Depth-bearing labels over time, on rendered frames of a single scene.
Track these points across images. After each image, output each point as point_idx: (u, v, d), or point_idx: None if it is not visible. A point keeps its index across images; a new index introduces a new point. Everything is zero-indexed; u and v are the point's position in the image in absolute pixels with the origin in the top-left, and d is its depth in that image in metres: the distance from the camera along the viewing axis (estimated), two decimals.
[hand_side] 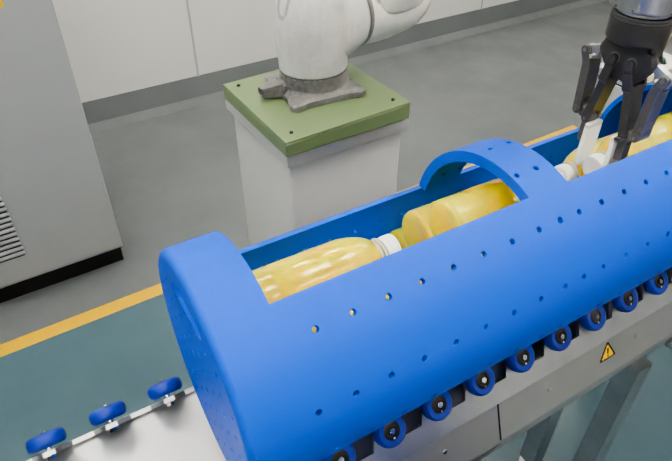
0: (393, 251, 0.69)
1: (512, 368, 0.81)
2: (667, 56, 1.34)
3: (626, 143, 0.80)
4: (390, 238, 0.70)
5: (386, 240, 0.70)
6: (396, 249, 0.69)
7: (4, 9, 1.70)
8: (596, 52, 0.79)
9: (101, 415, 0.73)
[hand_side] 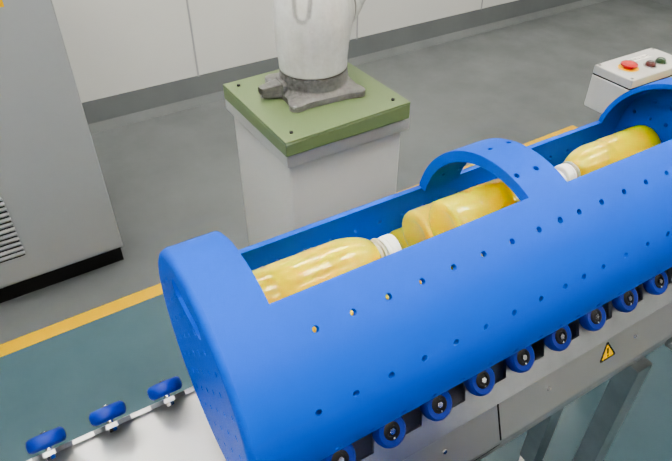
0: (393, 251, 0.69)
1: (512, 368, 0.81)
2: (667, 56, 1.34)
3: None
4: (390, 238, 0.70)
5: (386, 240, 0.70)
6: (396, 249, 0.69)
7: (4, 9, 1.70)
8: None
9: (101, 415, 0.73)
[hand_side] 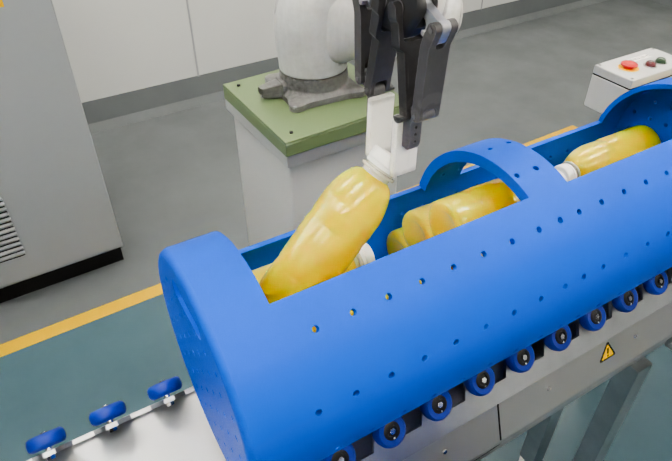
0: (385, 166, 0.61)
1: (512, 368, 0.81)
2: (667, 56, 1.34)
3: (412, 124, 0.56)
4: (376, 153, 0.61)
5: (373, 158, 0.61)
6: (387, 162, 0.61)
7: (4, 9, 1.70)
8: None
9: (101, 415, 0.73)
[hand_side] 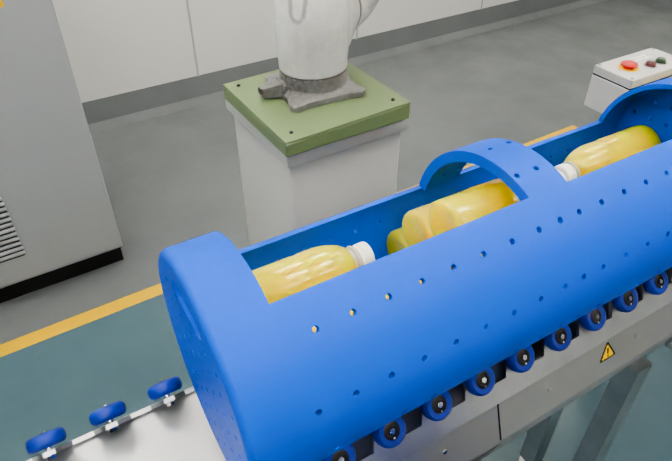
0: None
1: (512, 368, 0.81)
2: (667, 56, 1.34)
3: None
4: None
5: None
6: None
7: (4, 9, 1.70)
8: None
9: (101, 415, 0.73)
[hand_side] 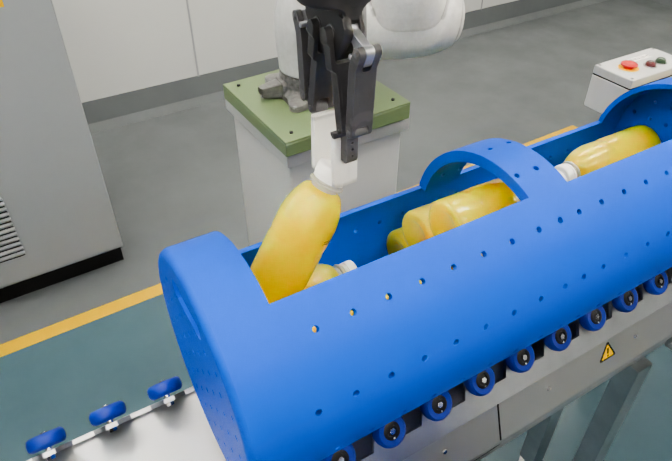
0: None
1: (512, 368, 0.81)
2: (667, 56, 1.34)
3: (348, 140, 0.60)
4: None
5: None
6: None
7: (4, 9, 1.70)
8: (307, 19, 0.60)
9: (101, 415, 0.73)
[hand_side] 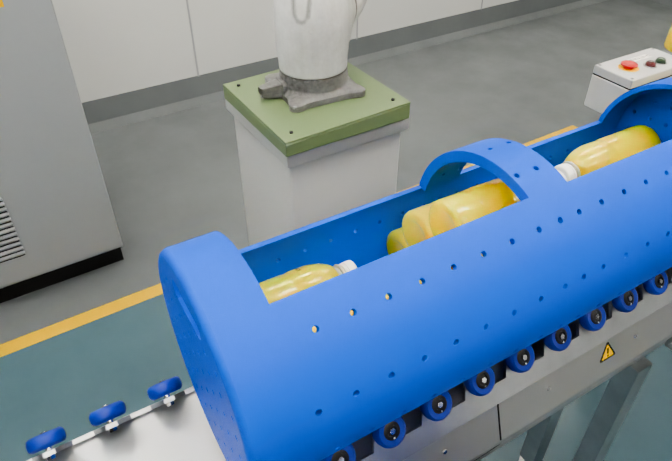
0: None
1: (512, 368, 0.81)
2: (667, 56, 1.34)
3: None
4: None
5: None
6: None
7: (4, 9, 1.70)
8: None
9: (101, 415, 0.73)
